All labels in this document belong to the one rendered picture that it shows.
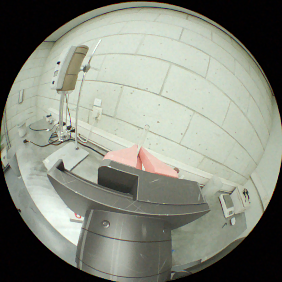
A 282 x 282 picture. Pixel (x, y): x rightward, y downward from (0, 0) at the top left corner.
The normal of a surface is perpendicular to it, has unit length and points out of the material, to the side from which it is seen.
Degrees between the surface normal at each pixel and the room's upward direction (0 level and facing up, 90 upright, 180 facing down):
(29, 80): 90
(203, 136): 90
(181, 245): 0
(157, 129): 90
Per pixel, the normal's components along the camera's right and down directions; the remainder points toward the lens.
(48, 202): 0.31, -0.84
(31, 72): 0.92, 0.38
